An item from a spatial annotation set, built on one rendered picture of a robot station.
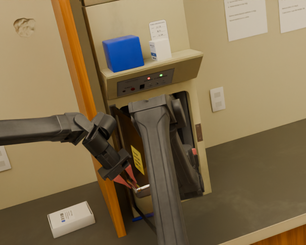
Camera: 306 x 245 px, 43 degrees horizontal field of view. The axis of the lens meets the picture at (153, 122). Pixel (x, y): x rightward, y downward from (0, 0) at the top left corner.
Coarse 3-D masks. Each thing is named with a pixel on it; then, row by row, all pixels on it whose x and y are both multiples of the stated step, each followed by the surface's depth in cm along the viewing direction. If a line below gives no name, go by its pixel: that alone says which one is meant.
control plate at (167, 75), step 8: (160, 72) 123; (168, 72) 125; (128, 80) 121; (136, 80) 123; (144, 80) 124; (152, 80) 126; (160, 80) 128; (168, 80) 129; (120, 88) 124; (128, 88) 125; (136, 88) 127; (144, 88) 129
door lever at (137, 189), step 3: (129, 180) 117; (132, 180) 116; (129, 183) 116; (132, 183) 114; (135, 183) 114; (132, 186) 113; (135, 186) 112; (138, 186) 111; (141, 186) 112; (144, 186) 111; (147, 186) 111; (135, 189) 111; (138, 189) 110; (141, 189) 111; (144, 189) 111; (138, 192) 110
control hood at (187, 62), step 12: (144, 60) 128; (168, 60) 121; (180, 60) 122; (192, 60) 124; (108, 72) 120; (120, 72) 117; (132, 72) 118; (144, 72) 120; (180, 72) 128; (192, 72) 130; (108, 84) 119; (168, 84) 132; (108, 96) 126; (120, 96) 128
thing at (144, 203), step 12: (120, 120) 123; (120, 132) 127; (132, 132) 115; (120, 144) 132; (132, 144) 119; (132, 156) 123; (144, 156) 111; (132, 168) 127; (144, 168) 114; (144, 180) 118; (132, 192) 137; (144, 192) 122; (144, 204) 127; (144, 216) 132
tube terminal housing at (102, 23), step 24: (120, 0) 123; (144, 0) 125; (168, 0) 127; (96, 24) 123; (120, 24) 125; (144, 24) 127; (168, 24) 129; (96, 48) 125; (144, 48) 129; (144, 96) 134; (192, 96) 139; (192, 120) 144
